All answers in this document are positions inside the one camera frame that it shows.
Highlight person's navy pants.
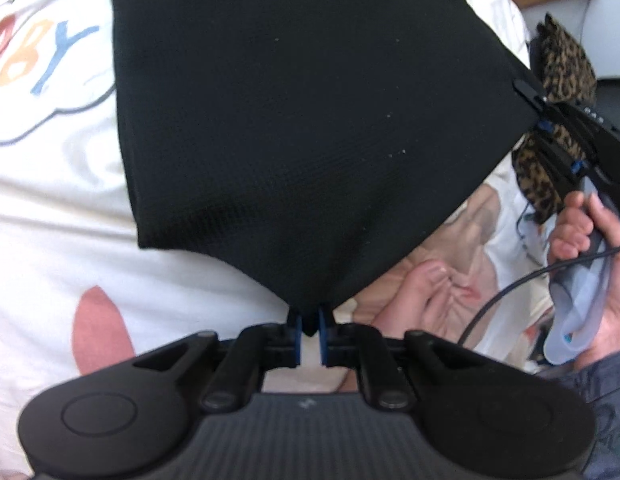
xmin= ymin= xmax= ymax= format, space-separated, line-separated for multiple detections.
xmin=584 ymin=400 xmax=620 ymax=480

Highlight cream bear printed blanket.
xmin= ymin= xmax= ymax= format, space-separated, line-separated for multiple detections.
xmin=0 ymin=0 xmax=555 ymax=480

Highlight black cable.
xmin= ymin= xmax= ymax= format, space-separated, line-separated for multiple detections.
xmin=457 ymin=242 xmax=620 ymax=348

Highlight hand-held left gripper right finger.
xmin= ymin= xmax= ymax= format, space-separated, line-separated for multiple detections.
xmin=317 ymin=305 xmax=490 ymax=411

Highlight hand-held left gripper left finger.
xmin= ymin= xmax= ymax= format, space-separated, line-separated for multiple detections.
xmin=132 ymin=310 xmax=305 ymax=413

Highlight person's right forearm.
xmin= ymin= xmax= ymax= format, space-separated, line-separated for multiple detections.
xmin=557 ymin=345 xmax=620 ymax=406

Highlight black knit garment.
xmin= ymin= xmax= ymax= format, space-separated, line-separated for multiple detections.
xmin=107 ymin=0 xmax=538 ymax=336

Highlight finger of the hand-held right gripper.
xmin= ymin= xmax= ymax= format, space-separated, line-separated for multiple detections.
xmin=511 ymin=77 xmax=558 ymax=117
xmin=524 ymin=130 xmax=583 ymax=183

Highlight leopard print cloth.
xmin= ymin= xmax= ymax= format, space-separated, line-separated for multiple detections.
xmin=511 ymin=12 xmax=598 ymax=226

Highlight person's bare foot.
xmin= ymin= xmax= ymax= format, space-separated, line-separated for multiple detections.
xmin=374 ymin=259 xmax=473 ymax=343

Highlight person's right hand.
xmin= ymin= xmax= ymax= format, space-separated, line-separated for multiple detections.
xmin=547 ymin=191 xmax=620 ymax=361

